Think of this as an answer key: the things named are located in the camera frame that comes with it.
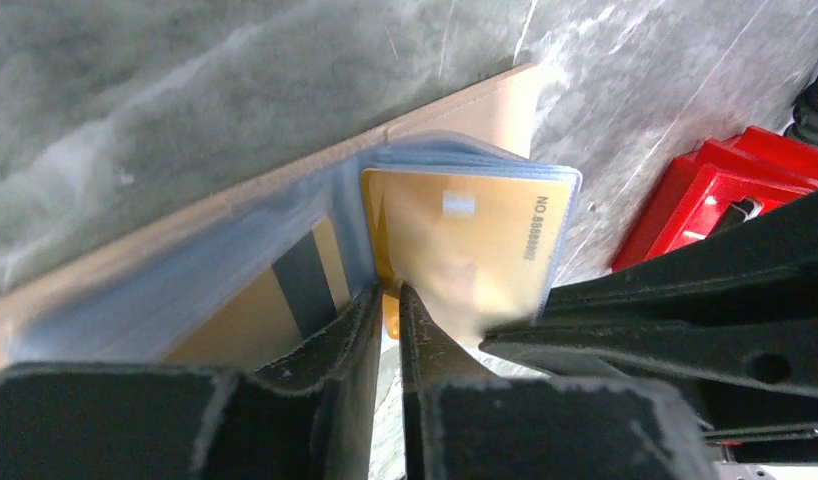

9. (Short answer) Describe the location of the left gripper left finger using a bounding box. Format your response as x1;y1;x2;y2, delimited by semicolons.
0;286;382;479

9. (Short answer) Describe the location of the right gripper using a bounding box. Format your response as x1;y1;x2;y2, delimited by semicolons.
480;191;818;464

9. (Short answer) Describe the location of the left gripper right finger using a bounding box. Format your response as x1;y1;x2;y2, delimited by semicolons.
399;285;714;479

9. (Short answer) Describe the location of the beige card holder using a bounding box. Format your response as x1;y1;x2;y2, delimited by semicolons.
0;65;566;370

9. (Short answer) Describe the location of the gold VIP card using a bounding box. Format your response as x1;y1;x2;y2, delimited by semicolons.
361;165;581;346

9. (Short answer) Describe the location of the gold card in sleeve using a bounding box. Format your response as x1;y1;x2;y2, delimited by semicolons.
164;218;351;370

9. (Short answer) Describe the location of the red plastic bin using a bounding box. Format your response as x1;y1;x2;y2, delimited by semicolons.
611;126;818;272

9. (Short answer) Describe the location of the black corrugated hose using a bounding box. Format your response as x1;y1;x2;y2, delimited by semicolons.
783;46;818;148

